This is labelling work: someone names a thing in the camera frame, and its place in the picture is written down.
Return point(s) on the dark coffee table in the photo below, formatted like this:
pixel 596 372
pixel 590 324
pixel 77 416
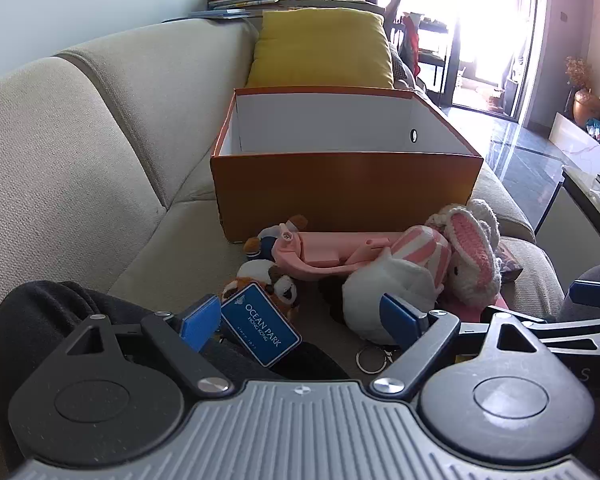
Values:
pixel 587 205

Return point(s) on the red cloth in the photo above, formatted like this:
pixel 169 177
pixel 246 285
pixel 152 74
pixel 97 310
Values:
pixel 411 42

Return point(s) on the orange cardboard box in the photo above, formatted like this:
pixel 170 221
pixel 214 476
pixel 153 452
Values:
pixel 340 195

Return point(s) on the white low cabinet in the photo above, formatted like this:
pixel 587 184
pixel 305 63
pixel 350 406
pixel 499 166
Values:
pixel 575 142

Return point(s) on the person's left leg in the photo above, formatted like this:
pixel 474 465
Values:
pixel 55 310

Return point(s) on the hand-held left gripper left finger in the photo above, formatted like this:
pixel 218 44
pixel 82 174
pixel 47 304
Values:
pixel 200 322

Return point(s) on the pink folding holder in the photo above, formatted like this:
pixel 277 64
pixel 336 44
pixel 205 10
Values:
pixel 325 251

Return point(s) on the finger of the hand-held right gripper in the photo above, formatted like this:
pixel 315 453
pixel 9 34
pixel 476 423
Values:
pixel 585 332
pixel 597 294

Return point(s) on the small navy bird plush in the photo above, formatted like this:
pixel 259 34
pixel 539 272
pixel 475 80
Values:
pixel 265 246

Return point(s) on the brown patterned packet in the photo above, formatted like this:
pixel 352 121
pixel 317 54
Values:
pixel 511 262

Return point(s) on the yellow cushion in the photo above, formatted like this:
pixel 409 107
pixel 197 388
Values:
pixel 320 50

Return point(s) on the beige fabric sofa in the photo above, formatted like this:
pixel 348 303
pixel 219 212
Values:
pixel 105 135

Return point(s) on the crocheted bunny doll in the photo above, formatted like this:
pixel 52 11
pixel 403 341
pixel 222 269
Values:
pixel 467 245

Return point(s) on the red panda plush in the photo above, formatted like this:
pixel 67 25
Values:
pixel 282 287

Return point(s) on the white rabbit plush striped ears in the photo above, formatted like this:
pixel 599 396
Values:
pixel 390 280

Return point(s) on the blue folder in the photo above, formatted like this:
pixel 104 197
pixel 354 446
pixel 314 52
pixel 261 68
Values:
pixel 225 12

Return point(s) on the black metal rack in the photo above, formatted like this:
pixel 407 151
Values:
pixel 440 60

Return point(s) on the dried flowers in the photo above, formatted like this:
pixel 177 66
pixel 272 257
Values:
pixel 577 72

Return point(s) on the office chair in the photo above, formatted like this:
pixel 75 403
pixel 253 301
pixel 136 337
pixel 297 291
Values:
pixel 394 12

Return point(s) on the grey patterned cushion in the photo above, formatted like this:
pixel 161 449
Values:
pixel 401 67

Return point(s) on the copper vase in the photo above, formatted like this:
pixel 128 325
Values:
pixel 587 107

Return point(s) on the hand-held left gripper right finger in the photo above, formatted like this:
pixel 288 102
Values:
pixel 400 317

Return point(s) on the blue rectangular tag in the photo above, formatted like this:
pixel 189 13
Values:
pixel 260 327

